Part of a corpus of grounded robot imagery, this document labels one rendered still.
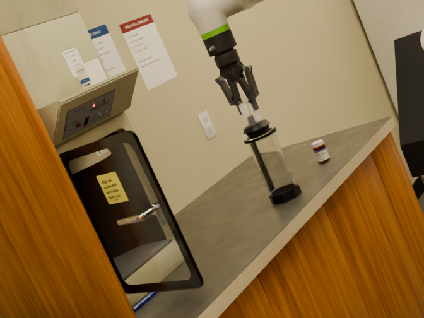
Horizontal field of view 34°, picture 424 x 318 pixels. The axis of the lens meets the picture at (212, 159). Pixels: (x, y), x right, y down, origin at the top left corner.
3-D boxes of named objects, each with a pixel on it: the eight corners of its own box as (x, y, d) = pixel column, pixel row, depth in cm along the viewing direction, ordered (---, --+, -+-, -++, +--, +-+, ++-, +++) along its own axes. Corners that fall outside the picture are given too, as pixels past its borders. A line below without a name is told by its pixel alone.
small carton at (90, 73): (83, 89, 186) (73, 68, 185) (98, 82, 189) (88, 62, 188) (93, 85, 182) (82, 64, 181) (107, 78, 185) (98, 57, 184)
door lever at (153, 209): (134, 218, 166) (129, 209, 166) (159, 213, 160) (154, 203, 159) (118, 229, 163) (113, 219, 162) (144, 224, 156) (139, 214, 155)
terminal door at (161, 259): (125, 293, 182) (57, 154, 176) (206, 286, 161) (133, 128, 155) (122, 294, 182) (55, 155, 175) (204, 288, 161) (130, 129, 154)
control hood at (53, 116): (46, 150, 175) (28, 113, 174) (125, 109, 201) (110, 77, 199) (76, 139, 168) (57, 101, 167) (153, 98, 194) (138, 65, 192)
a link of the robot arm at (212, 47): (236, 25, 216) (214, 35, 221) (217, 34, 207) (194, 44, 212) (244, 43, 217) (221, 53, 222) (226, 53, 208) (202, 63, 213)
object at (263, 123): (240, 143, 219) (232, 123, 218) (254, 133, 226) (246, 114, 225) (264, 135, 213) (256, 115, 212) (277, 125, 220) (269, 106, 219)
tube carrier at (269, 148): (264, 204, 222) (237, 143, 219) (278, 190, 231) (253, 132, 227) (292, 198, 216) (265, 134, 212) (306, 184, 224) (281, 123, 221)
